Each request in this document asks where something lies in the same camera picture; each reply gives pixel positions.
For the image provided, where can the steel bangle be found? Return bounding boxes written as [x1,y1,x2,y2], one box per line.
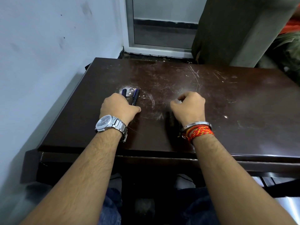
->
[180,121,212,133]

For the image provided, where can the person's right forearm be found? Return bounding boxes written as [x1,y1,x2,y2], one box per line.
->
[192,134,298,225]

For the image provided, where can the blue jeans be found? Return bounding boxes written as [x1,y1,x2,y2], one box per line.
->
[98,187,212,225]

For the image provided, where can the silver metal wristwatch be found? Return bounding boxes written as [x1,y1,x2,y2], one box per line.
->
[95,114,128,143]

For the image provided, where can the white framed glass door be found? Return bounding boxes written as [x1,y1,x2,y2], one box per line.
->
[124,0,208,59]

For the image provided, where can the red yellow thread bracelet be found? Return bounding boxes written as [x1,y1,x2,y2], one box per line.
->
[181,126,215,145]

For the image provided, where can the person's right hand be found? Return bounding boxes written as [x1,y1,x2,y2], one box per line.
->
[170,91,206,127]

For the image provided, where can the dark wooden board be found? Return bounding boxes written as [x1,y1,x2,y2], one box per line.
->
[191,0,298,68]

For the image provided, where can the person's left forearm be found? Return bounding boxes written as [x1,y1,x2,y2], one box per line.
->
[21,131,125,225]

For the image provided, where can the person's left hand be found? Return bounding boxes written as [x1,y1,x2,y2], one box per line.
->
[99,93,142,126]

